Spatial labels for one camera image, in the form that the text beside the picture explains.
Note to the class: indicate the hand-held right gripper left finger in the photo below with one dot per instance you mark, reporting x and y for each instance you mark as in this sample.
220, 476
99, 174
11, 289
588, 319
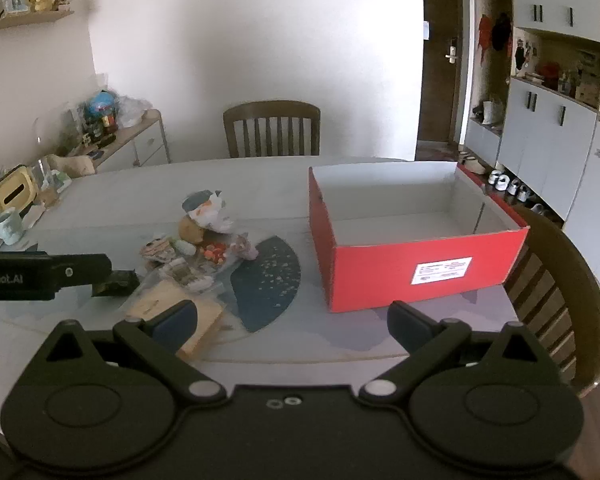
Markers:
177, 321

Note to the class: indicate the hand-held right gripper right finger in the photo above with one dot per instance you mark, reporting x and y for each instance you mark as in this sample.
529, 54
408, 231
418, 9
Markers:
406, 323

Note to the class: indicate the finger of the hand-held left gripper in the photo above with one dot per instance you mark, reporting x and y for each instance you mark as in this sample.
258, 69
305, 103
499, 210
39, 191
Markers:
80, 270

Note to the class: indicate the dark green packet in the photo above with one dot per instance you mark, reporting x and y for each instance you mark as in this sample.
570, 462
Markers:
116, 282

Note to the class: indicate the red cardboard box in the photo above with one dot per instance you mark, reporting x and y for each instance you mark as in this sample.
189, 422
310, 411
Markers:
420, 265

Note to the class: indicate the plush doll with grey hat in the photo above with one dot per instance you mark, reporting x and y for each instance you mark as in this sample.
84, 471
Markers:
202, 215

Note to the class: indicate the pale green mug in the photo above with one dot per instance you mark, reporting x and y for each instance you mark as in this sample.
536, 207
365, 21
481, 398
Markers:
7, 227

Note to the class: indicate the clear bag of snacks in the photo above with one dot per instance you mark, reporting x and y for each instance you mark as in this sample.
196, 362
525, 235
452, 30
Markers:
187, 272

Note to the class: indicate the printed snack packet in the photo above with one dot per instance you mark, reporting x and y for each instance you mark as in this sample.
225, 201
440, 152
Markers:
156, 249

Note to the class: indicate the orange spotted small toy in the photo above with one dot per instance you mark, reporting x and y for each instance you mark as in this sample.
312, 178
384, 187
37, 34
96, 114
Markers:
215, 252

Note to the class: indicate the green and yellow tissue box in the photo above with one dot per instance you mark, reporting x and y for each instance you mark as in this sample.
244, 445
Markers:
10, 192

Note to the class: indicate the small pink toy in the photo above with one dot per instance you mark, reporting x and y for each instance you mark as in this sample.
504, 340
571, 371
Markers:
244, 247

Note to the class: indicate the wooden sideboard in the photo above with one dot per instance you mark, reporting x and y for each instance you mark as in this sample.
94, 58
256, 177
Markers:
135, 142

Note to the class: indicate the blue globe toy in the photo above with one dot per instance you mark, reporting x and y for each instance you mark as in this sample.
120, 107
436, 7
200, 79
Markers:
100, 107

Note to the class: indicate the white plastic bag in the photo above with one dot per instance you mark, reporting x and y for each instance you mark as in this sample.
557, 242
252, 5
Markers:
131, 111

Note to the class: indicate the row of shoes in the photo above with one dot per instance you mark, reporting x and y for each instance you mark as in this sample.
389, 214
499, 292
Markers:
510, 185

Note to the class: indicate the wooden slat-back chair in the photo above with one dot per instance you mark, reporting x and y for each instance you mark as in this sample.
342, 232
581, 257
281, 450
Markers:
582, 305
271, 112

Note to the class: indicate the brown door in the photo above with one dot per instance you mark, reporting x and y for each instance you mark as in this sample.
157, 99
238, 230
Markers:
437, 85

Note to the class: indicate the red hanging garment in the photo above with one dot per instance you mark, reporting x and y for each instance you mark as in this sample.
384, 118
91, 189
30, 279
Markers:
485, 32

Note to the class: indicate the dark hanging garment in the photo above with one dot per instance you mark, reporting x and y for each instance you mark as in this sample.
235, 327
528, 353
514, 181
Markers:
502, 30

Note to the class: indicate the grey wall cabinet unit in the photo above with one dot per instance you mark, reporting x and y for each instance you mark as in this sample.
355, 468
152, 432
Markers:
550, 135

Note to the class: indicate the wooden wall shelf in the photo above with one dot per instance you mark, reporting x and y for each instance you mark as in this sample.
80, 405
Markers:
30, 20

